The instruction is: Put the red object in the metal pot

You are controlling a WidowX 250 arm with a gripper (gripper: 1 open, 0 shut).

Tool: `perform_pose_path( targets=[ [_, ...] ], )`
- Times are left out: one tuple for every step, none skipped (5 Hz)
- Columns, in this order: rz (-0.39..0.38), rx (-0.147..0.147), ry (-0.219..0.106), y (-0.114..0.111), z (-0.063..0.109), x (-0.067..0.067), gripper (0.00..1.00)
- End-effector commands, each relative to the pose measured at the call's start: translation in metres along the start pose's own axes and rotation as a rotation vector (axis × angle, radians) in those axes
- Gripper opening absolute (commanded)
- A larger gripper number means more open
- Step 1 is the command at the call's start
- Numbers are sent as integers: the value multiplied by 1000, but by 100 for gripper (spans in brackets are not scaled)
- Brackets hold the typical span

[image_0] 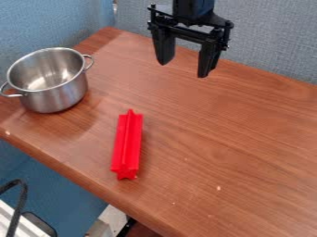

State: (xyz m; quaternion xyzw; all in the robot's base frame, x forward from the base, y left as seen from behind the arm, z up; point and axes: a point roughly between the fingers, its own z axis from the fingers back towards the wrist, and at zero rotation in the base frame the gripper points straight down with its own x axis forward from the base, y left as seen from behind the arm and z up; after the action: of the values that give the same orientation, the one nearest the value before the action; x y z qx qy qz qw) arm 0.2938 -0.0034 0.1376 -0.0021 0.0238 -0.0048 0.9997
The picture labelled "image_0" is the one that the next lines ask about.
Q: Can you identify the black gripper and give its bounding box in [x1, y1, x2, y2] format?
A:
[147, 0, 234, 78]

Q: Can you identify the black cable loop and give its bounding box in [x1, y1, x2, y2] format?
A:
[0, 179, 29, 237]

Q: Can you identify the stainless steel pot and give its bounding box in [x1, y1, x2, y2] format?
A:
[0, 47, 93, 113]

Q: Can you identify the white table leg bracket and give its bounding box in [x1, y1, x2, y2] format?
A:
[84, 205, 132, 237]

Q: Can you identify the red star-shaped bar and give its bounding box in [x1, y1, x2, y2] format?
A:
[110, 109, 143, 180]

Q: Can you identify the white radiator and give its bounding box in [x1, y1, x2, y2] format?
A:
[0, 199, 51, 237]

